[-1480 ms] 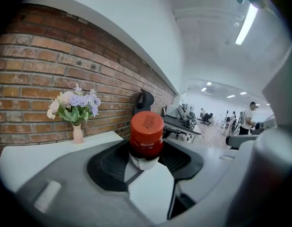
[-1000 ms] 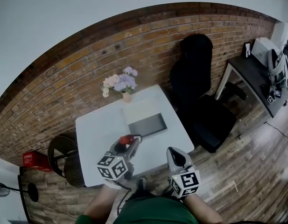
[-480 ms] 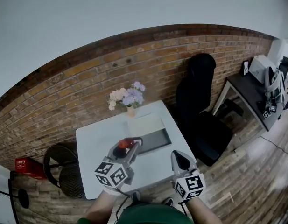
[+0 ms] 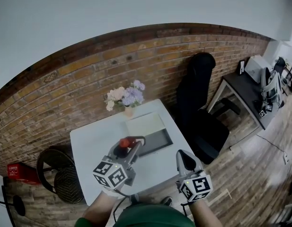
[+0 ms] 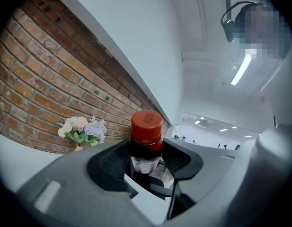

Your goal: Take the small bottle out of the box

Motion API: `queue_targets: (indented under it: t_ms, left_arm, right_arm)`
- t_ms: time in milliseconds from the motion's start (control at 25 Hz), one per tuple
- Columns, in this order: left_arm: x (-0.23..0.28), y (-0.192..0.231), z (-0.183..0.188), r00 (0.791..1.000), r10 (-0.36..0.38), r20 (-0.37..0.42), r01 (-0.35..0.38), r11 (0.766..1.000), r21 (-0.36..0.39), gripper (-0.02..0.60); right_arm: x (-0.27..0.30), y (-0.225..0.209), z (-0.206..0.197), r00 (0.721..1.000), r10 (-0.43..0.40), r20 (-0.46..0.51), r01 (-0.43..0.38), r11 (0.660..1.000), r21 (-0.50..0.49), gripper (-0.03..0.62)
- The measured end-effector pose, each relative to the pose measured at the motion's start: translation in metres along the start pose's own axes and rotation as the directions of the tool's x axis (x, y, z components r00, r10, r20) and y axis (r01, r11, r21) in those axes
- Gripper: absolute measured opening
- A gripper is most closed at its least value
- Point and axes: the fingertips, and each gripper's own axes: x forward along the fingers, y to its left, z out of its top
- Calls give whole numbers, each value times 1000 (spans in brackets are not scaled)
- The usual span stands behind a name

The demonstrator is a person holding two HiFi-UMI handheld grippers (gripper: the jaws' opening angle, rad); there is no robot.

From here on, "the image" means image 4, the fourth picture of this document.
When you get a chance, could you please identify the black picture frame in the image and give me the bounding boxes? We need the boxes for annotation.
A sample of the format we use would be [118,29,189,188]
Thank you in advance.
[238,60,247,76]

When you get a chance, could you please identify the person's right shoe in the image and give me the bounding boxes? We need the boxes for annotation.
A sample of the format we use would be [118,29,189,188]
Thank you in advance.
[160,196,174,207]

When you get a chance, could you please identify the grey spare gripper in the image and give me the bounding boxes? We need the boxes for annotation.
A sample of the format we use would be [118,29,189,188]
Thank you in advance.
[254,66,285,119]

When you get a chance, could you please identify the red box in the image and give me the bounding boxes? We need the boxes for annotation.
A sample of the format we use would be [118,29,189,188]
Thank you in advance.
[7,162,42,186]

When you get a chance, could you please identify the person's green clothing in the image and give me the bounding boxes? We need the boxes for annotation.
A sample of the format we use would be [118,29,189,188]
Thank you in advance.
[75,202,196,227]

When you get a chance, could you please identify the white box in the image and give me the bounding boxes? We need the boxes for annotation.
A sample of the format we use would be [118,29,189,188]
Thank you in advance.
[124,112,174,157]

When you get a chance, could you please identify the floor cable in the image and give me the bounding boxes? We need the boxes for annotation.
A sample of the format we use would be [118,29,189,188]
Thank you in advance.
[256,133,290,166]

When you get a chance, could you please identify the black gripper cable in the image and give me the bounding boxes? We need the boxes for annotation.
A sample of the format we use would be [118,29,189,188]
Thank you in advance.
[112,188,132,223]

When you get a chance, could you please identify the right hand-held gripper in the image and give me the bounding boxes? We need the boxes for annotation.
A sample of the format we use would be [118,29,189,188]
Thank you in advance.
[175,149,213,202]

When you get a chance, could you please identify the vase of pastel flowers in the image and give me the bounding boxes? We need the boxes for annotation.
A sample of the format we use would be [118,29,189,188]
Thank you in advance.
[104,79,146,118]

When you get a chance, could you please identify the small red bottle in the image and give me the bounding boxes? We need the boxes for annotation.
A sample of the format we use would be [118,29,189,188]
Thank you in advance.
[119,138,136,148]

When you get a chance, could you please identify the black wire chair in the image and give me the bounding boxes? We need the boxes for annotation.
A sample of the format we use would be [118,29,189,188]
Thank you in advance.
[36,148,85,205]

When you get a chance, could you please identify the person's right forearm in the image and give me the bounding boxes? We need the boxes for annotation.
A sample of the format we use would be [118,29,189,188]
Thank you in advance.
[188,199,224,227]

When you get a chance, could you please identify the black stand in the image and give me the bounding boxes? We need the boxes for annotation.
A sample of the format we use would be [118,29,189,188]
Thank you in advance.
[0,175,27,227]

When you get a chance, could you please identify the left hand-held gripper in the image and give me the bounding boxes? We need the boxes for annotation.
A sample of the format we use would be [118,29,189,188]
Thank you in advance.
[92,135,147,190]

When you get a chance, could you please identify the black office chair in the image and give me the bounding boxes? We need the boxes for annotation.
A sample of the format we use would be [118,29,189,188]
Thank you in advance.
[175,52,241,165]

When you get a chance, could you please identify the dark side desk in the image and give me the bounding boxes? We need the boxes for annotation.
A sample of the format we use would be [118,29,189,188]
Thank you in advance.
[206,72,285,151]

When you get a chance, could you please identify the white appliance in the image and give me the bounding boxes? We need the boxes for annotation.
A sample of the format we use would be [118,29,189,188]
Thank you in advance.
[244,55,271,83]

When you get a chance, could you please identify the person's left forearm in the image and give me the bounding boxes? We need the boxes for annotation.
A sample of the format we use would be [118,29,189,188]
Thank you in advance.
[82,190,124,227]

